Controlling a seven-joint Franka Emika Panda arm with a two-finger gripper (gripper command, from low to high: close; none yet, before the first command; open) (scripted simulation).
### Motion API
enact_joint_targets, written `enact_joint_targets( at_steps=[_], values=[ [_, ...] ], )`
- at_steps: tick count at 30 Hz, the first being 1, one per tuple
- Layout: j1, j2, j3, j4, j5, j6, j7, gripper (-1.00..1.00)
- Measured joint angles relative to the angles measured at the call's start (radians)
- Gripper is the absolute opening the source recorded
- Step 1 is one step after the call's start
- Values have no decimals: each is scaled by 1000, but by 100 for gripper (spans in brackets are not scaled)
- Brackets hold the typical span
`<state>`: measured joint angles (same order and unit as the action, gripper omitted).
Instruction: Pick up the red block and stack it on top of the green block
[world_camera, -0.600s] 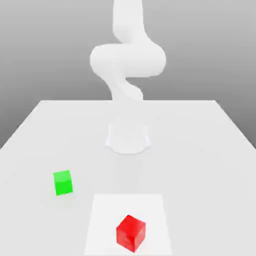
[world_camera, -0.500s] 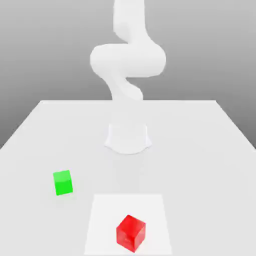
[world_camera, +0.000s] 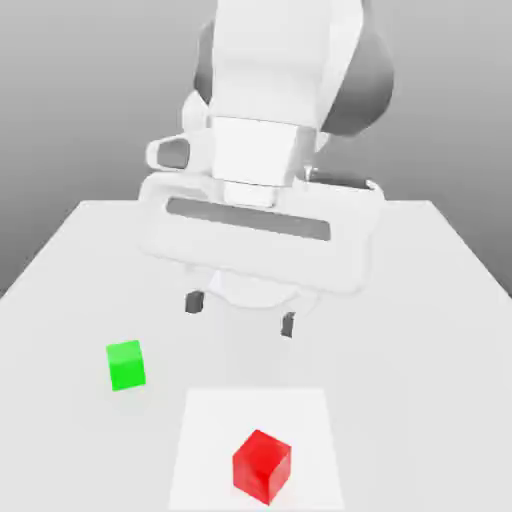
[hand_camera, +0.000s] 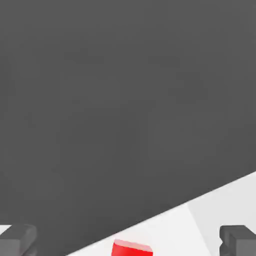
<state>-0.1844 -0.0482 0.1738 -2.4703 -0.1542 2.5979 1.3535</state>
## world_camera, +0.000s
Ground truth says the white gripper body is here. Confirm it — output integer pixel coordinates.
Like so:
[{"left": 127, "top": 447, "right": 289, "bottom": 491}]
[{"left": 137, "top": 172, "right": 386, "bottom": 297}]

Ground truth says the small green cube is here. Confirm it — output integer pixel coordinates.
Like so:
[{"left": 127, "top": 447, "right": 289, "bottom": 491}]
[{"left": 105, "top": 339, "right": 147, "bottom": 393}]

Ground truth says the small red cube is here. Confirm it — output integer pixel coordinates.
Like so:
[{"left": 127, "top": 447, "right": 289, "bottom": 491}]
[{"left": 231, "top": 428, "right": 293, "bottom": 507}]

